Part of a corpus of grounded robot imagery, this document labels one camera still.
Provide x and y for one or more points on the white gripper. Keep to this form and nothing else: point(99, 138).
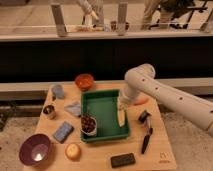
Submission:
point(125, 100)

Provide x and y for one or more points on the yellow banana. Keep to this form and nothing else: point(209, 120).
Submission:
point(121, 116)

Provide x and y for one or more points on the green plastic tray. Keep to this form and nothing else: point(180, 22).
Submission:
point(102, 105)

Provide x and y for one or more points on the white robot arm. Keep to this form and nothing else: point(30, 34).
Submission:
point(195, 109)

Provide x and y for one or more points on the orange carrot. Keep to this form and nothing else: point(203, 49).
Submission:
point(141, 101)

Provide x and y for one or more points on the wooden table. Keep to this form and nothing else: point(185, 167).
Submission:
point(96, 156)

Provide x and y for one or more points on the red-orange bowl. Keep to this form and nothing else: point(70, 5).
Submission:
point(84, 81)

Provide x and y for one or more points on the cup of dark berries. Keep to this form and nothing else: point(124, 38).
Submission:
point(88, 125)

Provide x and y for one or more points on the crumpled blue-grey cloth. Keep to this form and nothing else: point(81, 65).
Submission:
point(74, 109)

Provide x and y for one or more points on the black rectangular block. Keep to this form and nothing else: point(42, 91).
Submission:
point(122, 160)

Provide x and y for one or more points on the grey-blue cup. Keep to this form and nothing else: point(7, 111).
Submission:
point(57, 91)

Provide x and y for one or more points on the blue sponge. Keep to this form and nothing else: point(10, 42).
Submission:
point(63, 132)

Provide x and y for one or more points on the yellow round fruit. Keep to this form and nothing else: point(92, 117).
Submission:
point(73, 151)

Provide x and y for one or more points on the small metal can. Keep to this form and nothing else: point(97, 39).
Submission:
point(49, 111)

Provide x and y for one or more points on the black office chair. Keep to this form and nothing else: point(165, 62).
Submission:
point(181, 7)

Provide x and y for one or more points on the purple bowl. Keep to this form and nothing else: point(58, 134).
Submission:
point(35, 149)

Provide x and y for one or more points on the metal railing frame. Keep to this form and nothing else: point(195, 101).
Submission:
point(114, 19)

